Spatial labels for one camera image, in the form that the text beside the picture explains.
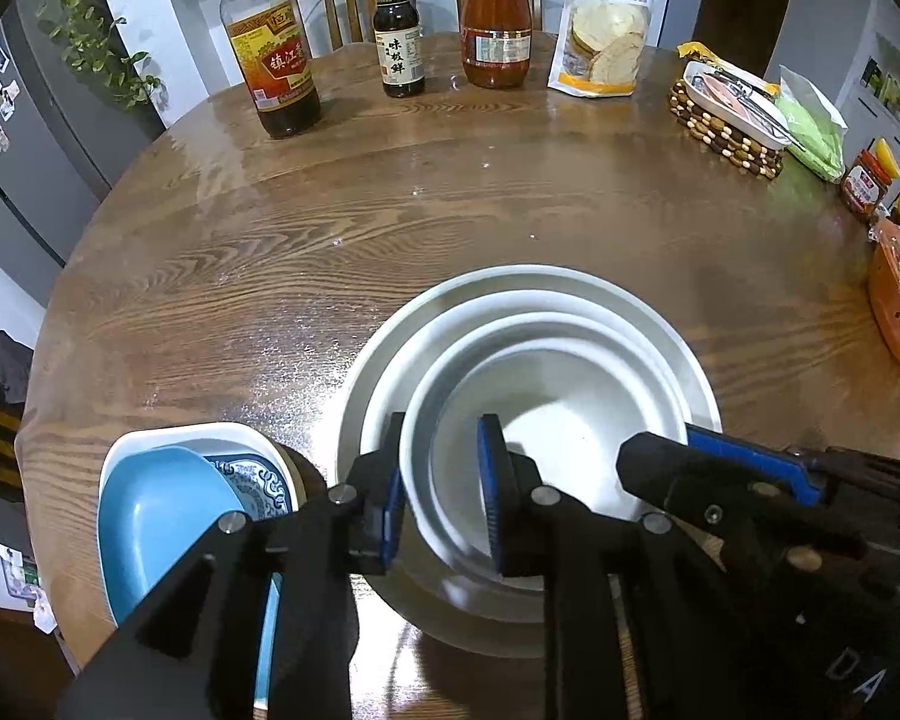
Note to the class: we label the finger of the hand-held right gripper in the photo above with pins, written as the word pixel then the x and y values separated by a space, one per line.
pixel 705 487
pixel 757 461

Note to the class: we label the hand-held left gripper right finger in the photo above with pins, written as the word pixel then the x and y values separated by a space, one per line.
pixel 491 499

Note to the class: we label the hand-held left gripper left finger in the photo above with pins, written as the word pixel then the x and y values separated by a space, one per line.
pixel 391 514

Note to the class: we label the white bowl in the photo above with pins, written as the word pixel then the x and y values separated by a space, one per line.
pixel 382 405

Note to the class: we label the white round cup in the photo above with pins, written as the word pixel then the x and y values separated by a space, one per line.
pixel 570 405

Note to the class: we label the large white round plate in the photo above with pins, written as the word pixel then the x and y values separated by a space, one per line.
pixel 450 626

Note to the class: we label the blue patterned square plate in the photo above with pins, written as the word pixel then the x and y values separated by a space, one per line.
pixel 259 480

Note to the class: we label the light blue bowl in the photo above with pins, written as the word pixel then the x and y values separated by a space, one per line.
pixel 165 517

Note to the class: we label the red chili sauce jar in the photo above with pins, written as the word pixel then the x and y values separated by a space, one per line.
pixel 866 191

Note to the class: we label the beaded wooden trivet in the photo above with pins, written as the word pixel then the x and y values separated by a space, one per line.
pixel 720 141

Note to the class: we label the green packet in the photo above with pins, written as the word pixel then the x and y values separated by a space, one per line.
pixel 814 131

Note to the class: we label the white oblong tray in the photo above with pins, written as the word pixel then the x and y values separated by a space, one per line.
pixel 727 94

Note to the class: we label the plastic bag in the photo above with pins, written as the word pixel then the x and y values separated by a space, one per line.
pixel 22 577

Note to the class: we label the yellow packet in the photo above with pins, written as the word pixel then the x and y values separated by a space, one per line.
pixel 709 54

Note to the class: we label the white flour bag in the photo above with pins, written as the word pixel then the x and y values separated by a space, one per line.
pixel 607 45

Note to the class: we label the white cabinet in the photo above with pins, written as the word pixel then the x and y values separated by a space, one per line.
pixel 885 37

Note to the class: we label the small dark soy sauce bottle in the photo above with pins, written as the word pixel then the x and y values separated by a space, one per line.
pixel 399 60

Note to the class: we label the tall vinegar bottle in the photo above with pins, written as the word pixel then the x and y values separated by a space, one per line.
pixel 277 75

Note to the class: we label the dark wooden door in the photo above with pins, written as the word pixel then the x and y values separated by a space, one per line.
pixel 750 0

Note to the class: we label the red sauce bottle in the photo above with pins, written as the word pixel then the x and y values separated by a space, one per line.
pixel 495 15

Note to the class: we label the grey refrigerator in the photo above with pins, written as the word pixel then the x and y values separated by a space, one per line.
pixel 37 165

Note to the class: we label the green leafy plant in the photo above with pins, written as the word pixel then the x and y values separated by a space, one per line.
pixel 97 30

